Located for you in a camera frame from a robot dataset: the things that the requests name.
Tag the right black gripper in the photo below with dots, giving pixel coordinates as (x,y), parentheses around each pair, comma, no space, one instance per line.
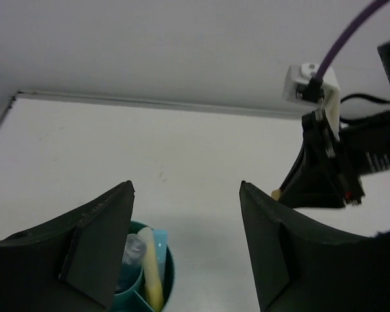
(322,176)

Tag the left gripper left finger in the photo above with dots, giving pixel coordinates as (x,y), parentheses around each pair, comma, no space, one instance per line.
(70,263)

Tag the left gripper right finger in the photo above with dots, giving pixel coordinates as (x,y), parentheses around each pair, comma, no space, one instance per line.
(300,264)

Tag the yellow highlighter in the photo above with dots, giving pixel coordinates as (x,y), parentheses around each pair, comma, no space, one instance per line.
(153,285)

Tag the blue highlighter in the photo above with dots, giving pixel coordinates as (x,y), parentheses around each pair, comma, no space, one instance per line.
(161,244)

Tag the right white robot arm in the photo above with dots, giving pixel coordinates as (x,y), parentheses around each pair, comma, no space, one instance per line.
(367,140)

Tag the teal round divided container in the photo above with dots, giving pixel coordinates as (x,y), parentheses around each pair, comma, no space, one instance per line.
(134,299)

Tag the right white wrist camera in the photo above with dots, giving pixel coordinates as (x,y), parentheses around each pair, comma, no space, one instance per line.
(302,86)

